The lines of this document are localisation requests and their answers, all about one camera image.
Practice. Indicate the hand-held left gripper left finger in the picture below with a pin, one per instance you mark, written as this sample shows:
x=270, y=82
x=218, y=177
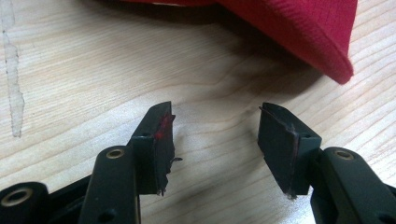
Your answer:
x=115, y=186

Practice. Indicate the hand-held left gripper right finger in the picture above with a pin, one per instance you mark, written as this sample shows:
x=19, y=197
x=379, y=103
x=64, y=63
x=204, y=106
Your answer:
x=342, y=186

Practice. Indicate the red baseball cap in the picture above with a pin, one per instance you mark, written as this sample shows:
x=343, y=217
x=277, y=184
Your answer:
x=295, y=25

